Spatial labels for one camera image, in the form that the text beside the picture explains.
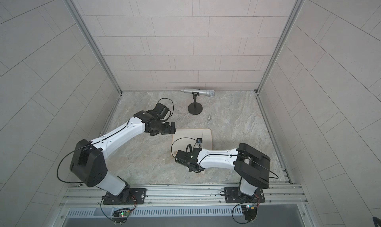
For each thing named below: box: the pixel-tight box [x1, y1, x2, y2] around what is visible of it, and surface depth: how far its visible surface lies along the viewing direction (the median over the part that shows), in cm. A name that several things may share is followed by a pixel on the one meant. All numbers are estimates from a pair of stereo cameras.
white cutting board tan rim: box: [171, 128, 213, 158], surface depth 88 cm
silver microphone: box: [180, 88, 216, 98], surface depth 91 cm
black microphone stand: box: [188, 91, 203, 115], surface depth 107 cm
